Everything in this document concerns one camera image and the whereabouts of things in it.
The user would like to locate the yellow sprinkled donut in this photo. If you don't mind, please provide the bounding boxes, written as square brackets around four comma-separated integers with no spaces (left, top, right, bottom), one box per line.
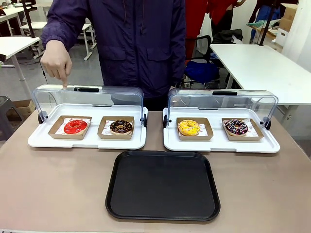
[178,119,201,136]

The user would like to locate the black jacket on chair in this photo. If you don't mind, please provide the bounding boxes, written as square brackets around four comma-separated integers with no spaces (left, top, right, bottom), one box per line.
[213,28,243,45]

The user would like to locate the black chair with white seat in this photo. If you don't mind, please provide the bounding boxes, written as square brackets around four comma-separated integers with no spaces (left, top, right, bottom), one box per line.
[20,0,47,38]

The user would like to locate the white printed paper liner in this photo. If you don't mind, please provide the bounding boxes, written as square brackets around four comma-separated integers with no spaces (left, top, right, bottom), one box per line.
[102,118,134,135]
[178,118,209,136]
[55,116,92,135]
[225,118,258,136]

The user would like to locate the chocolate nut donut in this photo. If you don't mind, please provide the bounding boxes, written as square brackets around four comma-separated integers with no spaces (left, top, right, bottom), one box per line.
[109,119,134,135]

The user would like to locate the person bare right hand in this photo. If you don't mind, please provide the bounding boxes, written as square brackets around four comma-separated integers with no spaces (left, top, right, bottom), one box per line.
[40,40,73,90]

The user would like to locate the red garment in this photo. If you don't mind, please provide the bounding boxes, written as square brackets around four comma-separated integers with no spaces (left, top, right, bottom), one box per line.
[186,0,246,60]

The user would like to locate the white table with leg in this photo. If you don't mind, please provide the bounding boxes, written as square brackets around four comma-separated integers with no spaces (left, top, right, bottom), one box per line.
[0,36,41,97]

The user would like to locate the flat brown cardboard box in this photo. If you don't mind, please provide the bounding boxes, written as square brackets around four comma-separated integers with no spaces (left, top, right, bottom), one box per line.
[7,99,36,122]

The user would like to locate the clear display case lid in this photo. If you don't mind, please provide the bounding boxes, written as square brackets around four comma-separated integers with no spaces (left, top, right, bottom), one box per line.
[32,84,144,123]
[167,87,279,127]

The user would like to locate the white display case base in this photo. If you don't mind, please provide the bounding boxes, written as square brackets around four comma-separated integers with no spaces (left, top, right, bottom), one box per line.
[27,103,148,150]
[163,106,281,153]

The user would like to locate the person dark trousers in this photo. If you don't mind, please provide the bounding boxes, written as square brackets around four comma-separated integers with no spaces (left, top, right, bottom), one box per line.
[145,96,171,112]

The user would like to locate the blue hanging garment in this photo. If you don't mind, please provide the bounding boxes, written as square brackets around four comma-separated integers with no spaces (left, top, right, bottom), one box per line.
[249,0,280,25]

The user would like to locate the grey plastic stool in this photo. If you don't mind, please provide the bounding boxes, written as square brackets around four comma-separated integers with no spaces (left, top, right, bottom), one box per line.
[0,96,24,141]

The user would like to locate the person in navy jacket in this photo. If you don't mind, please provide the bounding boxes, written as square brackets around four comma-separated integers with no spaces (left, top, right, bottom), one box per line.
[47,0,187,99]

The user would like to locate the person right forearm purple sleeve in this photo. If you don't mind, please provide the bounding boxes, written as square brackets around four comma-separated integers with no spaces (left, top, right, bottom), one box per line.
[40,14,81,53]

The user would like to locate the red glazed donut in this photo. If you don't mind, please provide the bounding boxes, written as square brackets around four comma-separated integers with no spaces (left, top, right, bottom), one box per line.
[63,119,88,135]

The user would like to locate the black office chair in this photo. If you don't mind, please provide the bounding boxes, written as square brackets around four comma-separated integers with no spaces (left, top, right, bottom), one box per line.
[186,35,221,84]

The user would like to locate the large white table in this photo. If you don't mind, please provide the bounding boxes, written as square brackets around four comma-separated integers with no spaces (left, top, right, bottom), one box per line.
[209,43,311,122]

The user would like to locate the black plastic serving tray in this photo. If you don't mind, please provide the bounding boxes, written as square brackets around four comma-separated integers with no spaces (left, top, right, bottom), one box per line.
[105,150,221,222]

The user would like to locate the black stand pole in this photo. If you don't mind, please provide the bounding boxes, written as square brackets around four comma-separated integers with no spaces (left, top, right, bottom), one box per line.
[259,0,272,47]

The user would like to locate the brown kraft paper box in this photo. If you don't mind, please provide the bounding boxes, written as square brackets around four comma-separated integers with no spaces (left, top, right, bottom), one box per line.
[221,117,264,142]
[176,117,214,141]
[48,115,93,140]
[97,116,135,140]

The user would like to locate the white storage box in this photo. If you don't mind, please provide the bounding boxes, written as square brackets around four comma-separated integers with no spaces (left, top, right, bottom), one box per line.
[276,28,290,50]

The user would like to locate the white desk frame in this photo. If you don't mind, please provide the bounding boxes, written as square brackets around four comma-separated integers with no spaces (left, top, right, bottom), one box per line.
[79,18,98,61]

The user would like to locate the white background table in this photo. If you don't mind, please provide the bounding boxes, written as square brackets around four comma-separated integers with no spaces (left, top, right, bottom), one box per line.
[0,6,32,37]

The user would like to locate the chocolate rainbow sprinkle donut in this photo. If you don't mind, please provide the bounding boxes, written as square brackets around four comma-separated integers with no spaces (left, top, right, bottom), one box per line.
[224,118,249,136]

